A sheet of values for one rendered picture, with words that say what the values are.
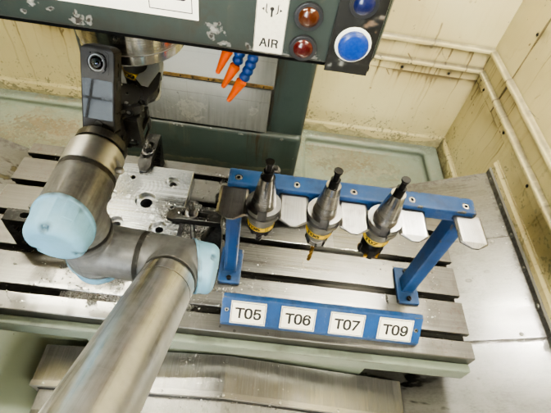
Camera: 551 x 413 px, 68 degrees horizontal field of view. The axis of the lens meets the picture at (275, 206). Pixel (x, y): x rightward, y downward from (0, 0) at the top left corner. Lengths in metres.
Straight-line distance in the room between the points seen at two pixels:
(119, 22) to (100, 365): 0.32
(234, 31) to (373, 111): 1.40
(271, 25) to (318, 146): 1.42
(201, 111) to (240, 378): 0.79
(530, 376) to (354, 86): 1.14
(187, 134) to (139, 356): 1.08
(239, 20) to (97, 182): 0.26
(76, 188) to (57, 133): 1.37
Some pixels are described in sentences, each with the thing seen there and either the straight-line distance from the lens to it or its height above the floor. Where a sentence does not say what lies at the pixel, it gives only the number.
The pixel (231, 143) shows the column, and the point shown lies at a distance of 1.42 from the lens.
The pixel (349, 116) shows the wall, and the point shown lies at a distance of 1.81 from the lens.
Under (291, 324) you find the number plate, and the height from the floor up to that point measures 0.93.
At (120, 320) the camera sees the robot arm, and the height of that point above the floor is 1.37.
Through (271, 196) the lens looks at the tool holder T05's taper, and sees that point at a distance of 0.68.
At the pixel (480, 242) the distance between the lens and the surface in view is 0.82.
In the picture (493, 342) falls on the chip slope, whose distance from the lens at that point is 1.26.
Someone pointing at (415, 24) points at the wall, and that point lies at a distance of 1.62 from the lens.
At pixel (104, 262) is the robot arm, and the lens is 0.60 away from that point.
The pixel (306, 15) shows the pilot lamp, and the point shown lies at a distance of 0.42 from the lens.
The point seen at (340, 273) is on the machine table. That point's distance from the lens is 1.05.
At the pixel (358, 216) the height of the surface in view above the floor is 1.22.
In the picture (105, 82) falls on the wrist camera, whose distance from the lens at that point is 0.60.
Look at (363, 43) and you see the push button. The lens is 0.43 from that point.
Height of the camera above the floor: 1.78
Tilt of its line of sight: 50 degrees down
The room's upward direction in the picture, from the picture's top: 11 degrees clockwise
